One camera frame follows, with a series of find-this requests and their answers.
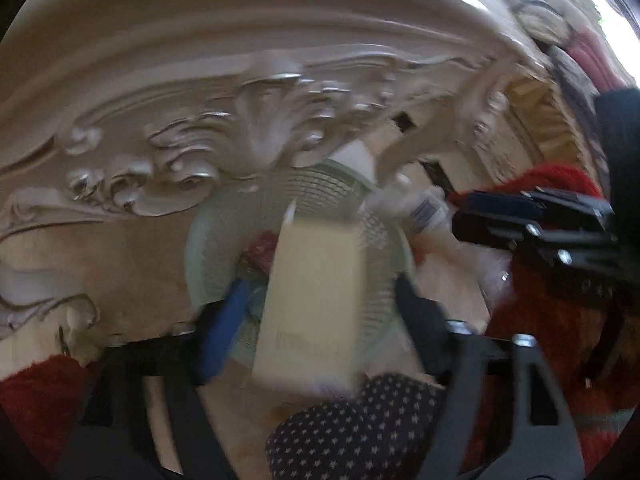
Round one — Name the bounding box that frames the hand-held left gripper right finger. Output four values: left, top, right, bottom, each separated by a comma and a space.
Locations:
395, 275, 586, 480

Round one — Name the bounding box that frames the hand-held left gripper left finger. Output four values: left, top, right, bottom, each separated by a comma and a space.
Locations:
55, 277, 251, 480

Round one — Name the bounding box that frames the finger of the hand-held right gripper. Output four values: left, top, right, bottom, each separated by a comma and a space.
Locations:
451, 212, 618, 273
462, 189, 613, 221

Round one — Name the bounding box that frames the cream paper carton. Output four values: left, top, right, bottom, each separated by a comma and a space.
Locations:
250, 200, 363, 396

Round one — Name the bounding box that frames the pale green mesh wastebasket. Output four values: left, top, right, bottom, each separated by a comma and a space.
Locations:
185, 157, 416, 376

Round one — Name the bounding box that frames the white plastic bottle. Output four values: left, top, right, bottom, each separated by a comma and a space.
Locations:
370, 185, 448, 241

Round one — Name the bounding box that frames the red crumpled wrapper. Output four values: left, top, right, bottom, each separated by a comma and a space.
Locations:
245, 232, 278, 273

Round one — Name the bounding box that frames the pink cloth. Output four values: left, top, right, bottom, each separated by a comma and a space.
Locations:
565, 25, 636, 91

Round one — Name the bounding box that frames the red fleece clothing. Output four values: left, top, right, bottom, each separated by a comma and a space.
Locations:
447, 162, 640, 461
0, 352, 101, 466

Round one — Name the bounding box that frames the dark star-patterned cloth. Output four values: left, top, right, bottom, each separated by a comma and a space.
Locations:
265, 372, 451, 480

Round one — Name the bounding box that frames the cream carved table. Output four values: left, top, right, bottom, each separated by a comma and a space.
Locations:
0, 0, 551, 361

